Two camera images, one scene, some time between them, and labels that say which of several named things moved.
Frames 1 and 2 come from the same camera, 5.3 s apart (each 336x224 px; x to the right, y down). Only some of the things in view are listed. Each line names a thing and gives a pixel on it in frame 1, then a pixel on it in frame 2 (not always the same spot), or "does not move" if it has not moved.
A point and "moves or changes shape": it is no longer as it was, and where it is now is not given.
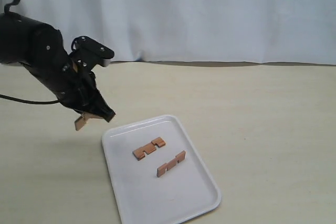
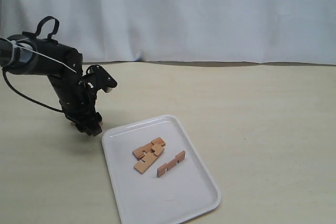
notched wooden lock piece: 80,121 moves or changes shape
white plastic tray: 156,175 does not move
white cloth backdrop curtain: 259,18 does not move
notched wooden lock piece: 162,169 does not move
